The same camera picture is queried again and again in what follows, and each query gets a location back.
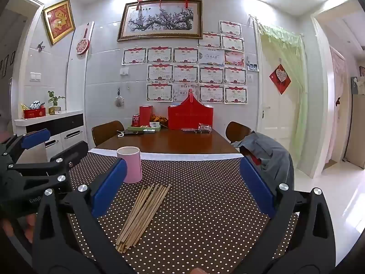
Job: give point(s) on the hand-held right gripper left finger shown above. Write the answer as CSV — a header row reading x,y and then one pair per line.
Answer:
x,y
109,188

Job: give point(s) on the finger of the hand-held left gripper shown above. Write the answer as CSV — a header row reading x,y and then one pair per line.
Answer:
x,y
37,138
77,151

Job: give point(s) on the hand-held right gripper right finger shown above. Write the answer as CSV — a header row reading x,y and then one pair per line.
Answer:
x,y
256,188

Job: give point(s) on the pink cup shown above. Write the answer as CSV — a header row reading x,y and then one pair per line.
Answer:
x,y
132,165

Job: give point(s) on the bunch of wooden chopsticks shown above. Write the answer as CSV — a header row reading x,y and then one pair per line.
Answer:
x,y
142,214

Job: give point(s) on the person's left hand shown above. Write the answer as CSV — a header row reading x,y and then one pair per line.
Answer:
x,y
17,228

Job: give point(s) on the white and black sideboard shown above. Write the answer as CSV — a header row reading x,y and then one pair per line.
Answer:
x,y
65,137

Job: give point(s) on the brown wooden chair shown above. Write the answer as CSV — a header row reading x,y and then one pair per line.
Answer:
x,y
105,132
235,131

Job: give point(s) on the grey jacket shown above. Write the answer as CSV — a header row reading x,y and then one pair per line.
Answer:
x,y
271,154

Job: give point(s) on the small potted plant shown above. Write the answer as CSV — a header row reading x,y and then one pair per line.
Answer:
x,y
54,102

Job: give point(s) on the brown polka dot tablecloth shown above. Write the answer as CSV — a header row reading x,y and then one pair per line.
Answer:
x,y
199,205

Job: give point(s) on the green tray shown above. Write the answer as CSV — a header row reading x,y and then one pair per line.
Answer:
x,y
137,128

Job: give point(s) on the red soda can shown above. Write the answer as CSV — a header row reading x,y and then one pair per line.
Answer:
x,y
135,120

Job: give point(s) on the hanging grey brush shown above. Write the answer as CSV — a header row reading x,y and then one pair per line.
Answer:
x,y
119,100

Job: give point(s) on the white flat device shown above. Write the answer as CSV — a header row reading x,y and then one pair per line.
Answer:
x,y
149,131

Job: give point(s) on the red carton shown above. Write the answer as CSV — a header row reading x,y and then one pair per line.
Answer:
x,y
146,115

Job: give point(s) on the clear plastic bag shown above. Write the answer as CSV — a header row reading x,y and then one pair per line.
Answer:
x,y
205,128

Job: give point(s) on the orange snack pile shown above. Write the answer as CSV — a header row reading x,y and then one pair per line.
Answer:
x,y
159,118

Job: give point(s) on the large red gift box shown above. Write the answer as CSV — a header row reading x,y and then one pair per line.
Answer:
x,y
189,117

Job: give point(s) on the round red hanging ornament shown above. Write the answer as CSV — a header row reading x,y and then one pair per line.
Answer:
x,y
82,45

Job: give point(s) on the red diamond door decoration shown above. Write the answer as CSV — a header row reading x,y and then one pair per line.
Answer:
x,y
280,79

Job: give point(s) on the gold framed red picture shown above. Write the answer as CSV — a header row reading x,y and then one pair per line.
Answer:
x,y
58,20

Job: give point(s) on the green curtain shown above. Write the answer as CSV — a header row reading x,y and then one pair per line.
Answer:
x,y
296,62

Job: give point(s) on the framed plum blossom painting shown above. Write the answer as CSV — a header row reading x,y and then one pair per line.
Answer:
x,y
159,20

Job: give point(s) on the white light switch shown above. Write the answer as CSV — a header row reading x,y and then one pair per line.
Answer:
x,y
35,76

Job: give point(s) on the butterfly wall decoration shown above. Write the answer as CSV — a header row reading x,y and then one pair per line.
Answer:
x,y
41,46

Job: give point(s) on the white wall switch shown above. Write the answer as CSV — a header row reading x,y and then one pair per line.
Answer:
x,y
124,71

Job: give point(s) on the wall of award certificates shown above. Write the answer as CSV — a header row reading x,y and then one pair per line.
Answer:
x,y
185,74

